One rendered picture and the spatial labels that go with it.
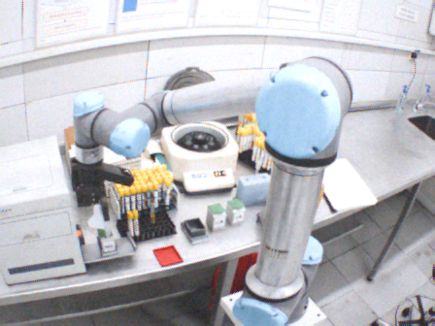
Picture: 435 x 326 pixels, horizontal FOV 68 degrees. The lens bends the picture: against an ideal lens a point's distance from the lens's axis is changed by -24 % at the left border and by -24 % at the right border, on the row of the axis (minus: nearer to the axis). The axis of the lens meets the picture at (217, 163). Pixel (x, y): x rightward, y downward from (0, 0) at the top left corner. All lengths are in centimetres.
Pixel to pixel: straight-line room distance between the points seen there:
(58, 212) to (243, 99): 50
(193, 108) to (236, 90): 10
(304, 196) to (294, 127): 12
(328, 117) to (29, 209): 68
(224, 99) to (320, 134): 28
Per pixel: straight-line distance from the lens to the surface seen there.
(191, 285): 187
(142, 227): 122
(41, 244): 101
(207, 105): 78
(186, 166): 137
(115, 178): 96
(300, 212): 62
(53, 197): 92
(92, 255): 111
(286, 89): 53
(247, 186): 130
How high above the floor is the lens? 173
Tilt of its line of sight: 33 degrees down
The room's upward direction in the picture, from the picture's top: 8 degrees clockwise
